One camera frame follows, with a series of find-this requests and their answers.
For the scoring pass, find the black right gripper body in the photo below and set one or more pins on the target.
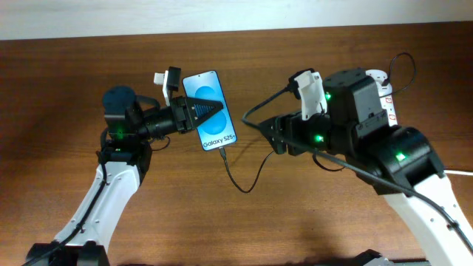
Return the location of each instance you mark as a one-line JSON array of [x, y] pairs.
[[281, 134]]

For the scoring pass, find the white power strip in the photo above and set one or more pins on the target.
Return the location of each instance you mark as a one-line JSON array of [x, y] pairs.
[[387, 104]]

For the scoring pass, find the white USB charger plug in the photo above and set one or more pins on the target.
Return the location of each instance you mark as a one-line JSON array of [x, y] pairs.
[[380, 77]]

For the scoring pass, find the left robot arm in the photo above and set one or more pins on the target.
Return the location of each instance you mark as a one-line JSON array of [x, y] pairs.
[[133, 122]]

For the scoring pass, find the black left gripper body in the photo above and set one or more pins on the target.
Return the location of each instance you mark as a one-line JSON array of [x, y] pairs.
[[176, 103]]

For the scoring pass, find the blue screen smartphone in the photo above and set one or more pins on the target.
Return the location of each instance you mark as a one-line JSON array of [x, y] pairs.
[[218, 130]]

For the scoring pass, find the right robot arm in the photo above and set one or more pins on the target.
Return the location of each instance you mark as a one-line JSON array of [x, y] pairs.
[[353, 128]]

